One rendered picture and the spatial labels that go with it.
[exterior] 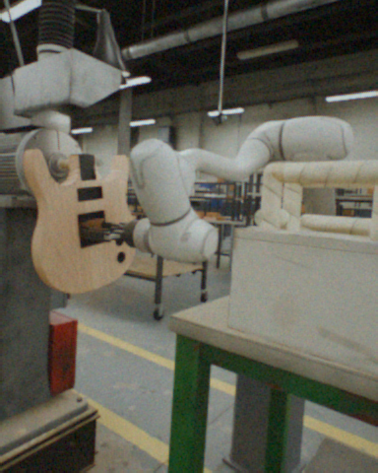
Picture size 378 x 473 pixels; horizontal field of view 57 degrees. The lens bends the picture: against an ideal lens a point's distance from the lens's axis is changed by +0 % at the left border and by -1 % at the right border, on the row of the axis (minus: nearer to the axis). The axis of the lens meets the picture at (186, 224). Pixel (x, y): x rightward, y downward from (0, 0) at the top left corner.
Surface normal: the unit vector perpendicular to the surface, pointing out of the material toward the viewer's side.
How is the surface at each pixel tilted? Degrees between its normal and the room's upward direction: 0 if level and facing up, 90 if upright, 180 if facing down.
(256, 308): 90
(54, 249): 89
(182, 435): 90
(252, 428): 90
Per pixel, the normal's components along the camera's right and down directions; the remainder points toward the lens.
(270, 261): -0.65, 0.00
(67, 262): 0.80, 0.06
